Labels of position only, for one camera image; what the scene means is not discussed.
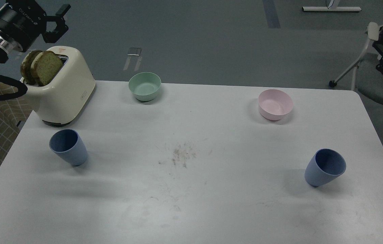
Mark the blue cup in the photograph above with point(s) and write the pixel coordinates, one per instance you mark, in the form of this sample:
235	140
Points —
325	166
68	145

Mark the toast slice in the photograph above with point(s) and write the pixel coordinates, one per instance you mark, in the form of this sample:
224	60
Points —
25	67
45	66

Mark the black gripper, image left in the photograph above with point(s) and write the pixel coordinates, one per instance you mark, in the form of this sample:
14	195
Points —
23	21

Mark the front toast slice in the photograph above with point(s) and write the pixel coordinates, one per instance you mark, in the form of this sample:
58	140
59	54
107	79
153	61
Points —
45	66

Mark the pink bowl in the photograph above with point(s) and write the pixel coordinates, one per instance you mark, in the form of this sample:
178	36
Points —
274	104

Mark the cream white toaster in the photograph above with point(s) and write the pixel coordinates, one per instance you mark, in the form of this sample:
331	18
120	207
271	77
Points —
60	102

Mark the white table leg base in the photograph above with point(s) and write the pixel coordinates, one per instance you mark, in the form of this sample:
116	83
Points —
332	6

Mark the rear toast slice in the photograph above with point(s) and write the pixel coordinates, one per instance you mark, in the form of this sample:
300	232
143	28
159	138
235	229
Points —
25	67

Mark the mint green bowl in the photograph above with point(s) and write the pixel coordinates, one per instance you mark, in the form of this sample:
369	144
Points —
145	86

